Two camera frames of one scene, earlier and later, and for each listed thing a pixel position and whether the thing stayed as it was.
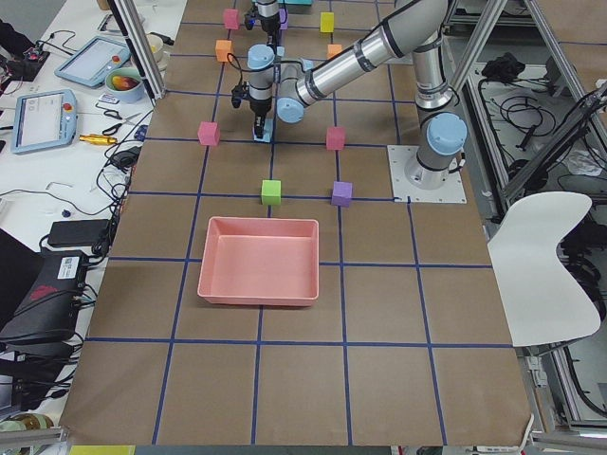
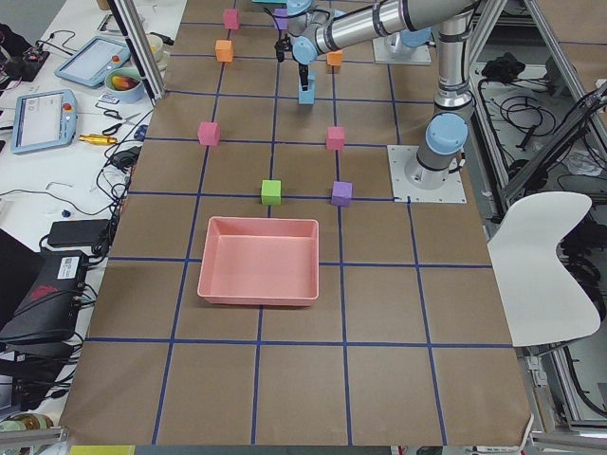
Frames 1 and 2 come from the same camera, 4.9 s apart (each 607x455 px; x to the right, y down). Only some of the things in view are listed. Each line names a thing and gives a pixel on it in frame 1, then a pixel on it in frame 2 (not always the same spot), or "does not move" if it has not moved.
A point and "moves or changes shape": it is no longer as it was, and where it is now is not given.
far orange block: x=223 y=47 does not move
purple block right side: x=284 y=18 does not move
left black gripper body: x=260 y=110 → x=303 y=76
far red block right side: x=230 y=18 does not move
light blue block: x=268 y=127 moves or changes shape
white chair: x=542 y=301 does not move
